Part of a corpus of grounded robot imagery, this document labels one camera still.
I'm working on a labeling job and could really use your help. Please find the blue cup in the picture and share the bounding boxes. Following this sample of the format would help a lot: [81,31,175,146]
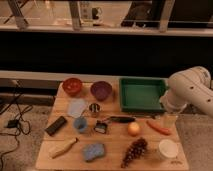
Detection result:
[73,117,88,133]

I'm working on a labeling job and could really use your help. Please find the red bowl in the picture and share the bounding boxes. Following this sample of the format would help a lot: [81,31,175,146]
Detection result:
[62,78,82,96]

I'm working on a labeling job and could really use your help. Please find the green plastic tray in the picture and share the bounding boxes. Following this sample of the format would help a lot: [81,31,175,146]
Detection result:
[119,78,167,113]

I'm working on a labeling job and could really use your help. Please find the peach apple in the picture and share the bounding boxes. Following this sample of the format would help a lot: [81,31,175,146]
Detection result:
[127,122,140,136]

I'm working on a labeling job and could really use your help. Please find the purple bowl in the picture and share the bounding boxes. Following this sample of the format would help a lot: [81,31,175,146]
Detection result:
[90,81,112,101]

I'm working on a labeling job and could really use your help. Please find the white cup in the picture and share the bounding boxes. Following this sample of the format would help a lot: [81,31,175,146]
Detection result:
[157,139,179,160]

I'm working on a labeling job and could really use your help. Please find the black cables on floor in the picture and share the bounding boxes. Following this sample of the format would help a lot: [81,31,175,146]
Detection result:
[0,81,34,169]

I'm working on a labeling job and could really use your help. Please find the orange carrot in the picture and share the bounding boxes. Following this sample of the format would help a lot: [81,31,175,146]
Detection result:
[146,120,171,136]

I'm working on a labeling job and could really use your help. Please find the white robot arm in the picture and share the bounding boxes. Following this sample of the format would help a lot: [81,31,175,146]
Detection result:
[159,66,213,128]

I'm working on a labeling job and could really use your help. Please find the wooden board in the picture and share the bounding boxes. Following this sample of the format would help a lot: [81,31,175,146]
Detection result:
[36,83,189,171]

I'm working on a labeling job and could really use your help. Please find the black handled knife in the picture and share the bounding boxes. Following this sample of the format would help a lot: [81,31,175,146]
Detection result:
[101,116,135,123]

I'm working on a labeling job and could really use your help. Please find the dark red grape bunch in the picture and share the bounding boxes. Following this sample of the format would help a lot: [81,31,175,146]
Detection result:
[121,138,148,168]

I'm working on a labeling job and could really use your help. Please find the blue sponge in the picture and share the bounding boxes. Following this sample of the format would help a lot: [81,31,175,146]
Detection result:
[82,143,105,162]

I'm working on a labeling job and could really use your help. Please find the small metal cup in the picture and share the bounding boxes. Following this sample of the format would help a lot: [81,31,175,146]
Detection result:
[89,103,100,117]

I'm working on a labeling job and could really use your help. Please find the black rectangular block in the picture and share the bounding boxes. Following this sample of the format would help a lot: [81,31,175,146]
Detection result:
[45,116,67,136]

